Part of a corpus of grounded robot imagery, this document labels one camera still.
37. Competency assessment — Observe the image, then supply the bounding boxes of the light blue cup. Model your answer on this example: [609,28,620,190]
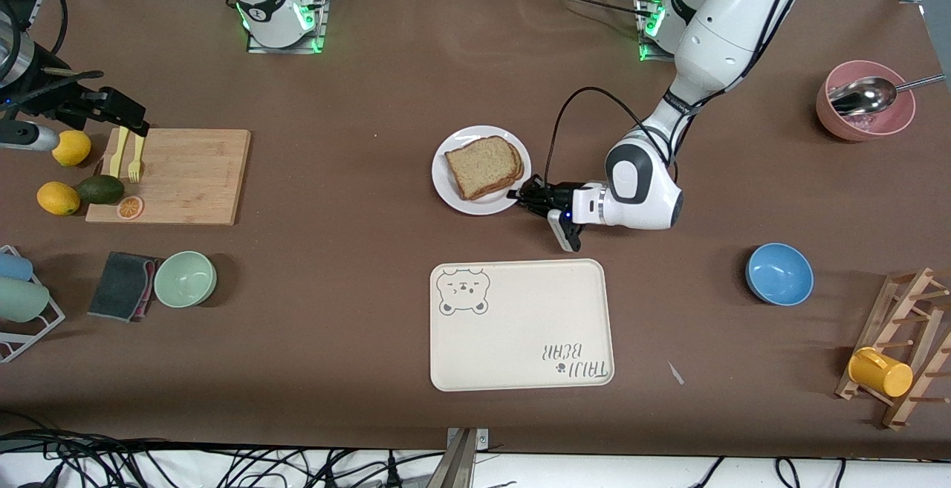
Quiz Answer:
[0,253,34,282]

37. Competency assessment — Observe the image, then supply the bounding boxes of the yellow plastic fork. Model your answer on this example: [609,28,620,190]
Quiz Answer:
[128,134,148,183]

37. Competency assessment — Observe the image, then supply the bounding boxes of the white round plate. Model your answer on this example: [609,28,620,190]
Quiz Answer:
[432,126,532,215]

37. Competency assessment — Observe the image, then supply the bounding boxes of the wooden mug rack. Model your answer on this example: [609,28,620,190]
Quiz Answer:
[834,267,951,431]

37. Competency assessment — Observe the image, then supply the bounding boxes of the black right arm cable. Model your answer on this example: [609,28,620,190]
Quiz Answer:
[0,0,105,114]

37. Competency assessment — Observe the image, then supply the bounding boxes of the white wire rack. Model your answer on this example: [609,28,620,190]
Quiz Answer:
[0,245,66,364]

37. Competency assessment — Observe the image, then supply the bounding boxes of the pale green bowl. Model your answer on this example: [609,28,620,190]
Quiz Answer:
[154,251,218,308]

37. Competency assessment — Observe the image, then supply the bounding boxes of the blue bowl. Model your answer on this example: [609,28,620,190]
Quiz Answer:
[745,243,814,306]

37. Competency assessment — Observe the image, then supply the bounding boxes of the yellow mug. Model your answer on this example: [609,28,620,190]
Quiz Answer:
[848,347,914,398]

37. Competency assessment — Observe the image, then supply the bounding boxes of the pink bowl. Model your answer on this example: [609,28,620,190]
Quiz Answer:
[816,60,916,142]

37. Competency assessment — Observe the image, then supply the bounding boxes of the plain brown toast slice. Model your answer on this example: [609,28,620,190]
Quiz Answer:
[444,136,521,201]

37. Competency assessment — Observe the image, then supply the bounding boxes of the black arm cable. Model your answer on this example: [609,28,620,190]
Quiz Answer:
[0,0,105,114]
[545,0,825,193]

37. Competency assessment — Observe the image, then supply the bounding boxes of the pale green cup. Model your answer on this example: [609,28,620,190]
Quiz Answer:
[0,277,51,323]

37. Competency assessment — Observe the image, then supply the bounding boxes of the yellow lemon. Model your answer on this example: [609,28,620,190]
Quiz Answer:
[52,130,92,168]
[37,182,81,216]

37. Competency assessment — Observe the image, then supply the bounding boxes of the cream bear print tray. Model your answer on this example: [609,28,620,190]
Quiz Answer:
[429,258,615,392]

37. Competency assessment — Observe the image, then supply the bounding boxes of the metal table clamp bracket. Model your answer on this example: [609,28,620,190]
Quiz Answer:
[435,427,491,488]

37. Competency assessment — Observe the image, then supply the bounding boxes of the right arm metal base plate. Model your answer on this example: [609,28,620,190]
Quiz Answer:
[247,0,330,54]

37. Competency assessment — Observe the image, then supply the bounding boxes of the metal ladle spoon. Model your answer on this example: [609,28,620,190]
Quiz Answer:
[828,74,947,116]

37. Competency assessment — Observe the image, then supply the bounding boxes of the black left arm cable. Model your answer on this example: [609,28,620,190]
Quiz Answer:
[545,0,825,193]

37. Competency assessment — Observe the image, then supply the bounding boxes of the dark green avocado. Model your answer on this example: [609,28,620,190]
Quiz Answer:
[76,175,126,206]

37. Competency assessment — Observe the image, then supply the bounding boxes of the tangled black cables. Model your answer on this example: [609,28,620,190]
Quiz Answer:
[0,429,447,488]

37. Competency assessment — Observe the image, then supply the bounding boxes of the toast slice under egg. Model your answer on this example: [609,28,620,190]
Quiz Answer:
[464,146,526,201]

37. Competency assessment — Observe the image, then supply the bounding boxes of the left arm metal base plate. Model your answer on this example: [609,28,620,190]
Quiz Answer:
[635,0,718,64]

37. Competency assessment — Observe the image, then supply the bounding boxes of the yellow plastic knife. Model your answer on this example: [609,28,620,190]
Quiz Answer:
[110,126,132,178]

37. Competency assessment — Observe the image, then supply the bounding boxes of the wooden cutting board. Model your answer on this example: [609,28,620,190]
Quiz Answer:
[85,128,252,226]

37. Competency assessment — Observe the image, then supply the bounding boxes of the dark grey sponge cloth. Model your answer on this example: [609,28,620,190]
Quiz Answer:
[88,252,161,322]

